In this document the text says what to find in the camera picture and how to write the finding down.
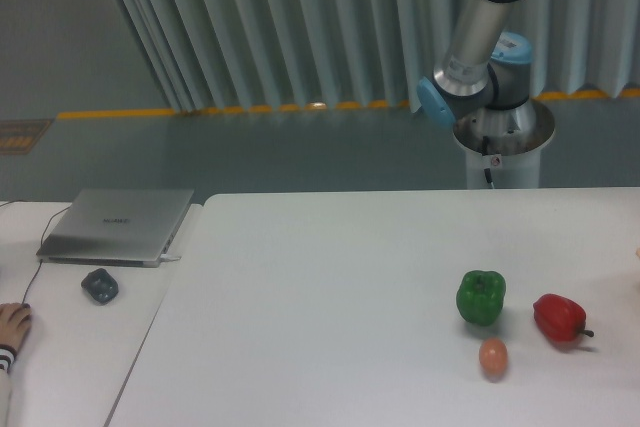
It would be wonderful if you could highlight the brown egg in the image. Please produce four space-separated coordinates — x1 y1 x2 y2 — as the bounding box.
479 338 508 377

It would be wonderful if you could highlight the striped sleeve forearm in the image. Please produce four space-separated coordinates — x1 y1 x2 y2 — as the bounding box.
0 345 16 427

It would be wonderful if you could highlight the thin dark mouse cable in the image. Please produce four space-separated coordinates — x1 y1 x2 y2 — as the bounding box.
0 199 74 305

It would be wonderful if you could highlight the person's hand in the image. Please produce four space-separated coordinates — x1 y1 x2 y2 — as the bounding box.
0 303 32 352

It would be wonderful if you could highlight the small black device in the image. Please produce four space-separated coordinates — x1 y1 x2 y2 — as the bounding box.
81 268 119 305

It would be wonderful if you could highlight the red bell pepper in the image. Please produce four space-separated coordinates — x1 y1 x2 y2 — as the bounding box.
533 293 594 343

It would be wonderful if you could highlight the silver closed laptop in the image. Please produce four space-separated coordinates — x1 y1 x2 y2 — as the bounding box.
37 189 194 267

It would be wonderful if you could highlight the white folded curtain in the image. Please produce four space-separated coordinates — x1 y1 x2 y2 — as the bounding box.
117 0 639 112

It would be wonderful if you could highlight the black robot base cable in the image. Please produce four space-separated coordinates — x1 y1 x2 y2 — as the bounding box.
481 134 496 190

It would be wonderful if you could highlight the green bell pepper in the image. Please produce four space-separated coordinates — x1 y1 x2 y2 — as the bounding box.
456 270 506 327

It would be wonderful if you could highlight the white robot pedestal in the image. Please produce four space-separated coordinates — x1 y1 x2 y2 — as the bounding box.
453 100 555 189

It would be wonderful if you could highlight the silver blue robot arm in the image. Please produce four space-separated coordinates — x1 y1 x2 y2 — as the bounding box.
417 0 532 127

